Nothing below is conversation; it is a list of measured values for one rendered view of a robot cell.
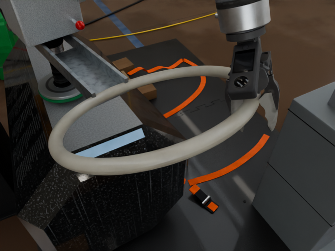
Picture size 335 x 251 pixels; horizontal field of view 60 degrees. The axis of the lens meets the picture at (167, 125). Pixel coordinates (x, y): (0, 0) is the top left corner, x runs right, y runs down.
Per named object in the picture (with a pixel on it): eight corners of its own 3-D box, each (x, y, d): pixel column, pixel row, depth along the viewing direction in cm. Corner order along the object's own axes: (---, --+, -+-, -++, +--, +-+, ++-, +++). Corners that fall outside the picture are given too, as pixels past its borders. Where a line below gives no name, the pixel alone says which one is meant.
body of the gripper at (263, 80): (274, 77, 61) (269, 19, 56) (270, 94, 54) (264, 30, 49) (238, 81, 65) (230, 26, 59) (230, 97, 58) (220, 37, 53)
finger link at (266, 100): (287, 116, 63) (273, 78, 60) (285, 130, 58) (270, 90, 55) (272, 120, 64) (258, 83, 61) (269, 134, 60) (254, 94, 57)
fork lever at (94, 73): (7, 30, 122) (2, 19, 119) (51, 17, 131) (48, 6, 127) (83, 112, 83) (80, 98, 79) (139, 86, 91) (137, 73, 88)
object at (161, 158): (30, 133, 77) (25, 123, 76) (171, 67, 99) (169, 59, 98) (107, 225, 39) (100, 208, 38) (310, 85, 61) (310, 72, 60)
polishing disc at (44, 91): (37, 76, 131) (36, 73, 130) (84, 66, 137) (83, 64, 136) (40, 104, 117) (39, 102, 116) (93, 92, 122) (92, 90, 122)
